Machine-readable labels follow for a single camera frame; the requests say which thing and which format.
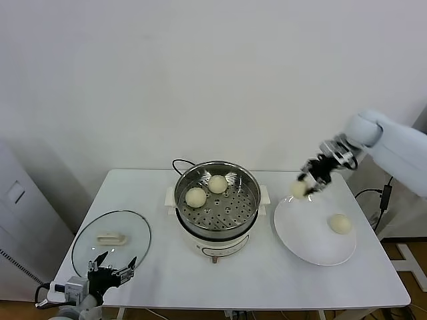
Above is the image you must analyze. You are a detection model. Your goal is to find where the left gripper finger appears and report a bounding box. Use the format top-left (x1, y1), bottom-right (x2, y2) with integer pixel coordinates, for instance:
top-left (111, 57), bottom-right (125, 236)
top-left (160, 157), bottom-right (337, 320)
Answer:
top-left (111, 255), bottom-right (138, 281)
top-left (87, 251), bottom-right (109, 273)

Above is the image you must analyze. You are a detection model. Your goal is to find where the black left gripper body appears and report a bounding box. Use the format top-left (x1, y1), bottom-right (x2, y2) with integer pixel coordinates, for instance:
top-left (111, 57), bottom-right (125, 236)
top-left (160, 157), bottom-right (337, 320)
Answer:
top-left (87, 267), bottom-right (127, 301)

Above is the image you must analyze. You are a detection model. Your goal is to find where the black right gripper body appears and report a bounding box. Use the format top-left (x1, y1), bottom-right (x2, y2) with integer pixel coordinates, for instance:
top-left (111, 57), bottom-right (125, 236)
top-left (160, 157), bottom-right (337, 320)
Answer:
top-left (308, 156), bottom-right (336, 183)

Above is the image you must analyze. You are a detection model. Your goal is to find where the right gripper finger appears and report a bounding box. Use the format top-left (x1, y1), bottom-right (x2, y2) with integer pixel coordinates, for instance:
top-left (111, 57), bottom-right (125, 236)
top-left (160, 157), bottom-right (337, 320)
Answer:
top-left (305, 181), bottom-right (330, 195)
top-left (296, 164), bottom-right (314, 183)

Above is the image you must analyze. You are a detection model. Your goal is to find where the white steamed baozi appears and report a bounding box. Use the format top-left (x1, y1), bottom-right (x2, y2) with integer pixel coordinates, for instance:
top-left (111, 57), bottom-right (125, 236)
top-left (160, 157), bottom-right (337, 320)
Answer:
top-left (291, 181), bottom-right (310, 200)
top-left (185, 187), bottom-right (207, 208)
top-left (207, 175), bottom-right (228, 194)
top-left (329, 213), bottom-right (353, 235)

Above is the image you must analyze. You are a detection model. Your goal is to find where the round glass pot lid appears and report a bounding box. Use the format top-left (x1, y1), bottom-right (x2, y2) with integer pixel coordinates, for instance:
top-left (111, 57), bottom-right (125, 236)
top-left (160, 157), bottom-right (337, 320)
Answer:
top-left (71, 209), bottom-right (153, 281)

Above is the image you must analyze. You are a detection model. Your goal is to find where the perforated steel steamer basket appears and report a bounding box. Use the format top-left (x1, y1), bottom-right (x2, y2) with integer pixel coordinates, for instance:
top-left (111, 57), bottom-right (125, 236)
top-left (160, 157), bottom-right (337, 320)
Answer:
top-left (175, 161), bottom-right (262, 238)

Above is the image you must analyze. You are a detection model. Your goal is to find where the white round plate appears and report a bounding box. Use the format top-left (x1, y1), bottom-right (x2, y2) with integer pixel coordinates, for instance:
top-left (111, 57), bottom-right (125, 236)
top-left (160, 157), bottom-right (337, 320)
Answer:
top-left (274, 194), bottom-right (358, 267)

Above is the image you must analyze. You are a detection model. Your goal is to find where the grey monitor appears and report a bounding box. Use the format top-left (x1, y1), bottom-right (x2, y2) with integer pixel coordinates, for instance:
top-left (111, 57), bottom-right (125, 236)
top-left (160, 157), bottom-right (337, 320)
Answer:
top-left (412, 106), bottom-right (427, 134)

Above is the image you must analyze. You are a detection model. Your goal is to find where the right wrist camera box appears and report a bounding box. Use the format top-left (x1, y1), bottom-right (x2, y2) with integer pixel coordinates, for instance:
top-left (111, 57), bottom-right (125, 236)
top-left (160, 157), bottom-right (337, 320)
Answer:
top-left (319, 139), bottom-right (360, 168)

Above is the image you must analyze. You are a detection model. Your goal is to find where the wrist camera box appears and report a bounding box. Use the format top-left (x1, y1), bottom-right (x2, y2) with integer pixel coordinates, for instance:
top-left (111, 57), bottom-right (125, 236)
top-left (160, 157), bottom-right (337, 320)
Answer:
top-left (48, 276), bottom-right (89, 303)
top-left (319, 139), bottom-right (360, 168)

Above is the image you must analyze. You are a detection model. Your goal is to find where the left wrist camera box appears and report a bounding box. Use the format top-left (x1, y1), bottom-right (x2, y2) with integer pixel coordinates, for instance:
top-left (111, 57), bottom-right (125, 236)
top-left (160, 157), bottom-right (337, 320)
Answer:
top-left (48, 276), bottom-right (89, 303)

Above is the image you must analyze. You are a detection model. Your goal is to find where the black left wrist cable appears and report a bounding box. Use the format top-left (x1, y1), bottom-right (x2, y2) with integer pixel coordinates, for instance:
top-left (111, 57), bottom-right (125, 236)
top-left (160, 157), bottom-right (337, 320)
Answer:
top-left (35, 283), bottom-right (54, 307)

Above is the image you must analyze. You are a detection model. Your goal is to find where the black cable with adapter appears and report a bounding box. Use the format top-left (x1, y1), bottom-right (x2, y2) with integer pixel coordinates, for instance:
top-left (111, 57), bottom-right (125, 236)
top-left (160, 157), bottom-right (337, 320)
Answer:
top-left (354, 176), bottom-right (394, 234)

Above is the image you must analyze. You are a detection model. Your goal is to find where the black cooker power cable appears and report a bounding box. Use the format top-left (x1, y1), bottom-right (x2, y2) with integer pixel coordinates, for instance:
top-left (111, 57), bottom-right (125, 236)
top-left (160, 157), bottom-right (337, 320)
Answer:
top-left (172, 159), bottom-right (197, 177)

